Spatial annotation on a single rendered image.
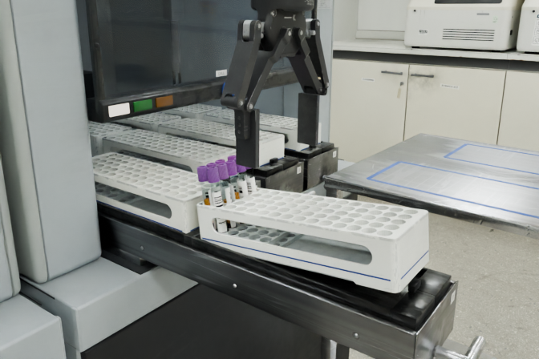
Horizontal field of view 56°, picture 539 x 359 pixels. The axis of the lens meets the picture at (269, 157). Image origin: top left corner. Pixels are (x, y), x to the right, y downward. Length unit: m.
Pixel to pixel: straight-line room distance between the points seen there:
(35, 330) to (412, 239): 0.48
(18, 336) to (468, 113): 2.57
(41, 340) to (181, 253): 0.21
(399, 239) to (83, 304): 0.44
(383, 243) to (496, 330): 1.58
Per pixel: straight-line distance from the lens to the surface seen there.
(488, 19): 2.90
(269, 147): 1.06
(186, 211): 0.74
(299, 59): 0.66
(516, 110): 2.90
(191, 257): 0.74
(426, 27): 3.00
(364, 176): 0.98
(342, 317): 0.61
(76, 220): 0.83
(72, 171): 0.81
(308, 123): 0.70
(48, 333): 0.76
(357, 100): 3.20
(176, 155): 0.96
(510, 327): 2.16
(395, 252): 0.57
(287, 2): 0.60
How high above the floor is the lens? 1.13
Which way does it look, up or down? 16 degrees down
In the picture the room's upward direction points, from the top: straight up
